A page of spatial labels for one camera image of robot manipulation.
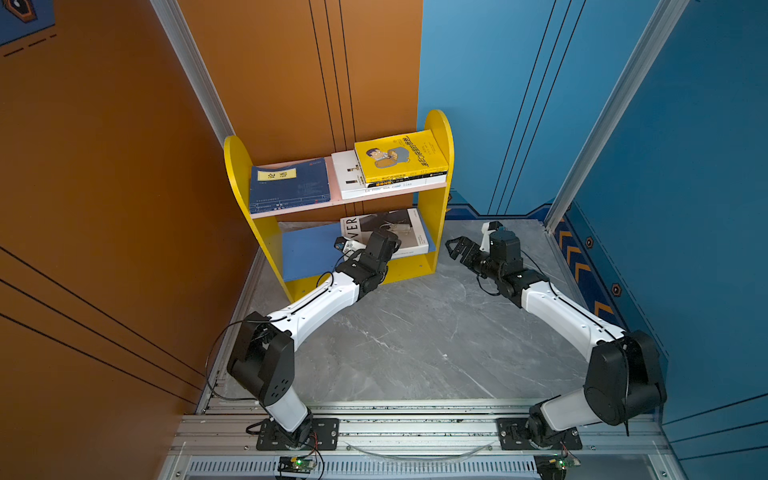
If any white book with brown bars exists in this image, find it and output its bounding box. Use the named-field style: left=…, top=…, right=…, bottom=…
left=331, top=150, right=447, bottom=201

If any right circuit board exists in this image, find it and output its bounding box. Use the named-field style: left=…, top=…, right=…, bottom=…
left=534, top=456, right=581, bottom=480

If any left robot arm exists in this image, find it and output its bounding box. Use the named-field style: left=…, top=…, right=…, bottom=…
left=227, top=229, right=401, bottom=448

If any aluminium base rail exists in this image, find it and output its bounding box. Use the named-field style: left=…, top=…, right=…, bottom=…
left=158, top=398, right=686, bottom=479

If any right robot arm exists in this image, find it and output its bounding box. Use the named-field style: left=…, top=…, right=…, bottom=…
left=445, top=222, right=667, bottom=449

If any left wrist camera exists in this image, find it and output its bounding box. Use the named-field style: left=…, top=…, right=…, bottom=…
left=334, top=236, right=366, bottom=257

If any left green circuit board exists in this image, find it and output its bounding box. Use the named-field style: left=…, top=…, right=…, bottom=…
left=277, top=456, right=319, bottom=478

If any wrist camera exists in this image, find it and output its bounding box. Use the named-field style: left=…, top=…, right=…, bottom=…
left=479, top=220, right=505, bottom=253
left=334, top=236, right=366, bottom=257

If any dark blue book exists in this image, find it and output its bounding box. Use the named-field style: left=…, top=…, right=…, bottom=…
left=249, top=158, right=331, bottom=214

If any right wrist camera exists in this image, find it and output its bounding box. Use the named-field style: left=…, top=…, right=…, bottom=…
left=479, top=220, right=505, bottom=253

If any yellow cartoon cover book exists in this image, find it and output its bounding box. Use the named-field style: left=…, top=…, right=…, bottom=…
left=354, top=130, right=449, bottom=184

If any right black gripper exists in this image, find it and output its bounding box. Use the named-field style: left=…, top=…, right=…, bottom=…
left=444, top=237, right=504, bottom=283

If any black book with orange title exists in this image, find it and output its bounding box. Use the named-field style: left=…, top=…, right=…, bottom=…
left=366, top=171, right=447, bottom=188

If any grey white photo book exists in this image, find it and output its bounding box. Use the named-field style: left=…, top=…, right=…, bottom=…
left=340, top=208, right=429, bottom=259

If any yellow pink blue bookshelf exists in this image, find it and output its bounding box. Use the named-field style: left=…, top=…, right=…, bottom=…
left=223, top=136, right=452, bottom=301

